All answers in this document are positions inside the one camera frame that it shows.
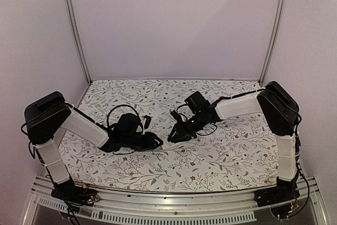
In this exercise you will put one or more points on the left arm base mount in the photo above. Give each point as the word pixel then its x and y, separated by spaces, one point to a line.
pixel 78 195

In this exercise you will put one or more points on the right aluminium frame post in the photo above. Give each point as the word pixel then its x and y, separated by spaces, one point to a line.
pixel 272 41

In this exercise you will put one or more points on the floral patterned table mat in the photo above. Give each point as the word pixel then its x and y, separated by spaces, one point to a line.
pixel 237 153

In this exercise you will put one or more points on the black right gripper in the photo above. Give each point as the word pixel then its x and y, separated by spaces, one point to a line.
pixel 182 127

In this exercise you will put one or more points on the white remote control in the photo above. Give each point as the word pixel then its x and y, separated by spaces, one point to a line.
pixel 169 145

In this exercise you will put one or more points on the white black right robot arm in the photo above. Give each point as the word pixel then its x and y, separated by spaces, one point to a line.
pixel 279 110

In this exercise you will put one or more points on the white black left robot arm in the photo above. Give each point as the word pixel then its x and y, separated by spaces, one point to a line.
pixel 49 118

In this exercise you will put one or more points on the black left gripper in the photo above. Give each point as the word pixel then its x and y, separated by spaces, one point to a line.
pixel 150 142

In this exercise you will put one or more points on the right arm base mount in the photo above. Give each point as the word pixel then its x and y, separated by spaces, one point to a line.
pixel 274 195

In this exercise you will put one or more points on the left aluminium frame post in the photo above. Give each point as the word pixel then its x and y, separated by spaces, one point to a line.
pixel 77 40

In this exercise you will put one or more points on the aluminium front rail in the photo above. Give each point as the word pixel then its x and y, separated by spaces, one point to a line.
pixel 120 206

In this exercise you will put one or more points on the aluminium frame post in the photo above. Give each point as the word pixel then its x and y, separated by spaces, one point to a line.
pixel 272 41
pixel 77 40

